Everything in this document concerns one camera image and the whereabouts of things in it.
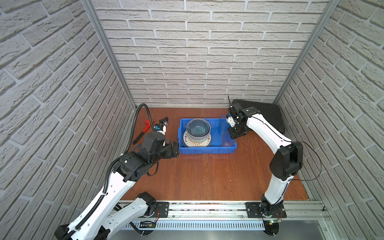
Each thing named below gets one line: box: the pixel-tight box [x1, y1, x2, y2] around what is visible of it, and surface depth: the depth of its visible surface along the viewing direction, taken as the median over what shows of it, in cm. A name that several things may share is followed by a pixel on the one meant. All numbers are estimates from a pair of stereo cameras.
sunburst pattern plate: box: [183, 130, 212, 148], surface depth 97 cm
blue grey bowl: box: [186, 118, 211, 137], surface depth 96 cm
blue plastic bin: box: [177, 118, 238, 155], surface depth 96 cm
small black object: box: [159, 116, 169, 126], surface depth 112 cm
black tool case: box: [232, 99, 286, 135], surface depth 113 cm
